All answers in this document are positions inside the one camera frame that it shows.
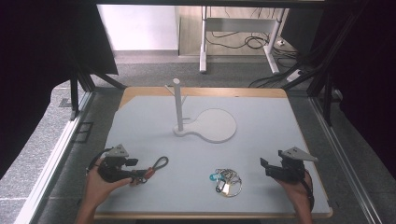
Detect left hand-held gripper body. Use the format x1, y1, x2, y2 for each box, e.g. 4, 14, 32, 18
97, 144, 133, 184

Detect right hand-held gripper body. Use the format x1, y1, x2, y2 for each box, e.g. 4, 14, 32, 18
277, 147, 319, 184

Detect black and red strap keychain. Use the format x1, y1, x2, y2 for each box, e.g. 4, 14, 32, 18
130, 155, 170, 187

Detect bunch of keys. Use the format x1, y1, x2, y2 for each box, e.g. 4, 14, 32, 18
208, 167, 244, 199

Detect white key stand with pegs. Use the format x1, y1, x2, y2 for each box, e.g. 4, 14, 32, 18
164, 77, 238, 145

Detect person's right hand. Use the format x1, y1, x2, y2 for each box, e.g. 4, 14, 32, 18
275, 170, 314, 208

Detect person's left hand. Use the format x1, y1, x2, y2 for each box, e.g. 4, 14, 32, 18
82, 157, 134, 206

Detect grey table mat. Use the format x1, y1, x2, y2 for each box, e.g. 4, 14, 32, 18
98, 94, 332, 215

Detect wooden table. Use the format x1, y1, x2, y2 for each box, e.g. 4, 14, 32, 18
93, 86, 334, 220

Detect white power strip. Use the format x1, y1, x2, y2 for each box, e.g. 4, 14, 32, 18
286, 69, 304, 83

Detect black curtain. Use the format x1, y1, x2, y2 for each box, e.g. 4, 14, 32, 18
311, 0, 396, 173
0, 0, 120, 181

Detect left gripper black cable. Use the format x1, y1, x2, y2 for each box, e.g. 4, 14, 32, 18
86, 147, 114, 174

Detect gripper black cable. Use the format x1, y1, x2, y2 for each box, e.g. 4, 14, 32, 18
86, 147, 114, 174
302, 168, 316, 213

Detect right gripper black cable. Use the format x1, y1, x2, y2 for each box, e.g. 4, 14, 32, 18
302, 168, 316, 213

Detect aluminium rail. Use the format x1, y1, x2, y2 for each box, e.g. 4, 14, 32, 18
12, 91, 95, 224
308, 95, 385, 224

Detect black metal frame strut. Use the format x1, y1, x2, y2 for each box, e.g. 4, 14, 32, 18
68, 69, 128, 121
280, 0, 372, 127

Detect black cables on floor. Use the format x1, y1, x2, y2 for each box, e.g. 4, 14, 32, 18
205, 29, 301, 61

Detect white desk frame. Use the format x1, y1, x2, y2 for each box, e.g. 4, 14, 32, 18
199, 6, 288, 75

